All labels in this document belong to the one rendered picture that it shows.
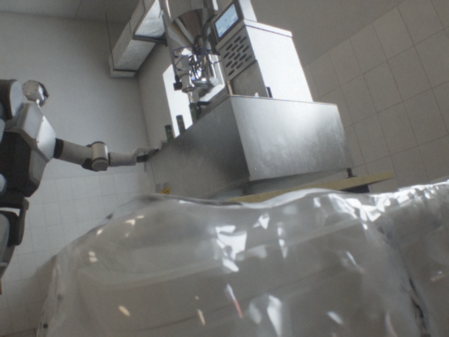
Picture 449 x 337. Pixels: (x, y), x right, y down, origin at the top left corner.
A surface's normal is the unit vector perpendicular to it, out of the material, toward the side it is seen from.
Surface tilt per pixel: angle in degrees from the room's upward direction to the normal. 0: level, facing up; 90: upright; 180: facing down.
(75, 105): 90
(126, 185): 90
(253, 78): 90
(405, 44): 90
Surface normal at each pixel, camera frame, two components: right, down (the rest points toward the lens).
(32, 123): 0.82, -0.21
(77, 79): 0.54, -0.26
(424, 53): -0.81, 0.09
